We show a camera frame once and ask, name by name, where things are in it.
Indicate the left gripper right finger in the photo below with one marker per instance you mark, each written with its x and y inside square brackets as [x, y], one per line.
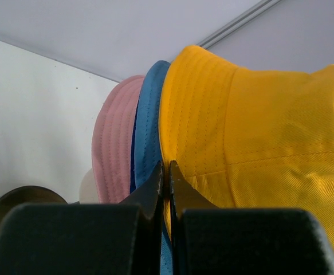
[209, 240]

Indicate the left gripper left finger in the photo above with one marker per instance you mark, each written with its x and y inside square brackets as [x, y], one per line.
[123, 238]

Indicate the dark blue bucket hat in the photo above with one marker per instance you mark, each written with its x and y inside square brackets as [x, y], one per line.
[132, 162]

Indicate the light blue hat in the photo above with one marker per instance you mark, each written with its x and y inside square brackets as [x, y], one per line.
[146, 145]

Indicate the pink bucket hat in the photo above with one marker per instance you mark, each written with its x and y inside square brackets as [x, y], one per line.
[112, 141]

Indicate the yellow hat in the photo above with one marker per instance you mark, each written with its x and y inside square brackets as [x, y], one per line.
[251, 139]

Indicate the cream mannequin head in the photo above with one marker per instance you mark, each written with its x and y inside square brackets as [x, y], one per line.
[88, 190]

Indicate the dark round wooden stand base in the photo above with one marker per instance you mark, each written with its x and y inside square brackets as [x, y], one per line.
[27, 194]

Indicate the right aluminium corner post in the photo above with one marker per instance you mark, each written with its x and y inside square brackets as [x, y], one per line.
[237, 23]

